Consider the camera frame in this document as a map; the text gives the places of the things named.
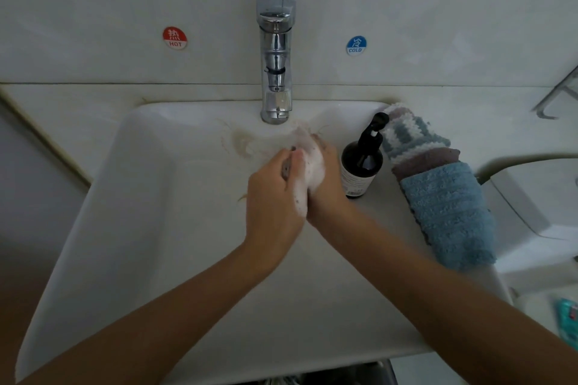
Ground person's left hand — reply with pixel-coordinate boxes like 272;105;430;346
244;146;310;277

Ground person's right hand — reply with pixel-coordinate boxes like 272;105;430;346
307;132;358;228

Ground grey stained cloth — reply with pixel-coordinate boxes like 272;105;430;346
282;126;328;217

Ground white ceramic sink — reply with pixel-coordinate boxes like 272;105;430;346
13;99;511;385

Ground grey yellow striped cloth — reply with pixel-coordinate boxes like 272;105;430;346
381;109;451;163

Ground pink white striped cloth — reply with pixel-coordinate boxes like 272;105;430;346
384;102;419;119

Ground blue stained cloth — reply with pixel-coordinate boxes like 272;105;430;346
399;162;498;271

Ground person's left forearm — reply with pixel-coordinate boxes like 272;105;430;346
18;249;276;385

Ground person's right forearm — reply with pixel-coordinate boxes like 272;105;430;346
320;204;578;385

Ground black pump soap bottle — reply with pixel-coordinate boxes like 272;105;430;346
340;112;390;200

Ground chrome faucet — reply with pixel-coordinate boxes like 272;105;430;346
255;0;296;125

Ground blue round sticker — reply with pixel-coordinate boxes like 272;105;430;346
346;34;368;57

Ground gray patterned trousers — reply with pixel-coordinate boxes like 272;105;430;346
235;360;399;385

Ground red round sticker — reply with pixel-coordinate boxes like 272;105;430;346
161;25;189;51

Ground white toilet tank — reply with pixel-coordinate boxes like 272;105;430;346
483;157;578;275

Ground white toilet lid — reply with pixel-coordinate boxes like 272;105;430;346
519;285;578;354

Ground teal tube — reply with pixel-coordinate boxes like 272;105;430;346
557;299;578;350

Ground metal wall shelf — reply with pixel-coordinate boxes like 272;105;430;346
535;64;578;120

